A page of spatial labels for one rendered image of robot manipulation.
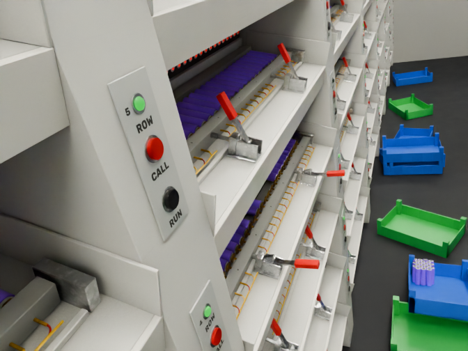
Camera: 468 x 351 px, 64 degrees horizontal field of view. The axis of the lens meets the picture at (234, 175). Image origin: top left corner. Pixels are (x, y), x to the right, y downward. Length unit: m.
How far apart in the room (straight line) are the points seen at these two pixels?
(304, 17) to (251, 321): 0.62
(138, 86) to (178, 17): 0.09
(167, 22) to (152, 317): 0.23
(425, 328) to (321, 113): 0.88
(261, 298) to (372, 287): 1.10
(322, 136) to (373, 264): 0.89
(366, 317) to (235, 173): 1.15
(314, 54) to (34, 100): 0.73
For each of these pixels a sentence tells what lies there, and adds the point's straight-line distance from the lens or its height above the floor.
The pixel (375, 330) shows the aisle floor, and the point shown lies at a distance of 1.50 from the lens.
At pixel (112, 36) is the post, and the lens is 0.26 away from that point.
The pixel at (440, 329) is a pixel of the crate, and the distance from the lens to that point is 1.53.
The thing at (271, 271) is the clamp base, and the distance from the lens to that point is 0.59.
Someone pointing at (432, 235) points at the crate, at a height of 0.00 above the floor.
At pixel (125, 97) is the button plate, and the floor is 1.11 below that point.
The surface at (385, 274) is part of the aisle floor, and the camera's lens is 1.69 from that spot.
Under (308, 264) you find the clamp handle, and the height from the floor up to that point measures 0.78.
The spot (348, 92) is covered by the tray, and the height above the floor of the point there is 0.76.
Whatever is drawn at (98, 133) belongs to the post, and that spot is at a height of 1.10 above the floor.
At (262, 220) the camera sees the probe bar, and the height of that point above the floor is 0.79.
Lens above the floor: 1.17
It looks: 27 degrees down
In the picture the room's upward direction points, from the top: 13 degrees counter-clockwise
